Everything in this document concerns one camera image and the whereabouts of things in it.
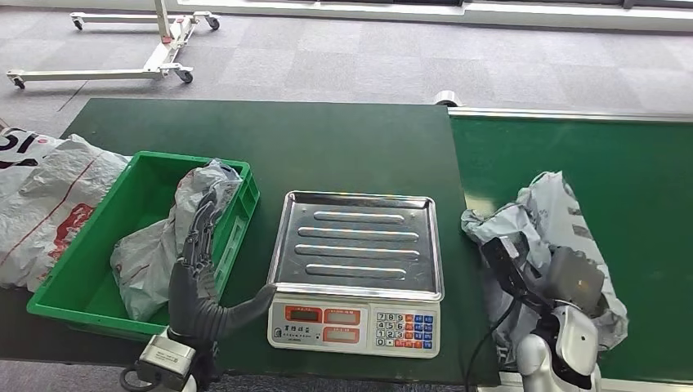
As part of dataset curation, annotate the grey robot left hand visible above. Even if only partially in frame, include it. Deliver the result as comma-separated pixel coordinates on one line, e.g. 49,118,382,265
166,189,278,345

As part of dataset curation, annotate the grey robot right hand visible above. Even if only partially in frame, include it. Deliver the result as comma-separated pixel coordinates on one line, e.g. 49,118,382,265
543,246,607,319

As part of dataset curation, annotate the grey mailer package with logo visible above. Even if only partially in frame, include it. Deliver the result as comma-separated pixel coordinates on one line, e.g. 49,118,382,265
461,171,630,370

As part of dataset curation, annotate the crumpled grey plastic package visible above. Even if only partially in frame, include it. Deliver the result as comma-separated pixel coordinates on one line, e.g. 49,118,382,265
110,158,243,323

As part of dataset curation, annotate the green plastic basket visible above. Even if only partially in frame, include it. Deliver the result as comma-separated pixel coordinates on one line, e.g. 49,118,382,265
25,150,261,343

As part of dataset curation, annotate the white sack with red print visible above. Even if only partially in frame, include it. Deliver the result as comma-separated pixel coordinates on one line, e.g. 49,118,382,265
0,134,131,293

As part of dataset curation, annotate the electronic scale with steel tray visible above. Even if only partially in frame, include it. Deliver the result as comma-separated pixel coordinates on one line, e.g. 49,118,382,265
266,190,445,359

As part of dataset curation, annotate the silver roller end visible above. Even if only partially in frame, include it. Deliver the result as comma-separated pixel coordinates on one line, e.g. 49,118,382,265
432,90,463,108

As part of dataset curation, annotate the white sack with black print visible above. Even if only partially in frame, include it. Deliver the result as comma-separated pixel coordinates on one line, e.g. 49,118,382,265
0,127,65,198

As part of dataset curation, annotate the white window ledge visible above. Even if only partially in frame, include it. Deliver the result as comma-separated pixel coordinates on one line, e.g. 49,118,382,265
174,0,693,34

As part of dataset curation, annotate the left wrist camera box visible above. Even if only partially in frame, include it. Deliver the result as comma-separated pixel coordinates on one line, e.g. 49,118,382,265
134,328,198,392

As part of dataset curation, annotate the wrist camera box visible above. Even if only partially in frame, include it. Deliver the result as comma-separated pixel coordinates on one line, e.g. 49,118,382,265
481,236,554,316
134,328,198,392

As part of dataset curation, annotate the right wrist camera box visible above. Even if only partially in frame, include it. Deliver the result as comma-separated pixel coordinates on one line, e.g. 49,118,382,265
481,236,554,316

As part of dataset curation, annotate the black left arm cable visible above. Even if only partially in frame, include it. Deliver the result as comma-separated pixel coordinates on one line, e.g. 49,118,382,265
119,365,163,392

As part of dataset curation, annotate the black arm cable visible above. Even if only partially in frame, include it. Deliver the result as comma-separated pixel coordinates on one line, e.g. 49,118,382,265
463,300,516,392
119,365,163,392

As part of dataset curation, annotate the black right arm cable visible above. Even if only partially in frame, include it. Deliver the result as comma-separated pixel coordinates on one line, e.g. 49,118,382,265
463,300,516,392

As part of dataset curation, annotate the white wheeled stand frame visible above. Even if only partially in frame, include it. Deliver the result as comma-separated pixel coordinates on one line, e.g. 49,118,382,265
5,0,221,91

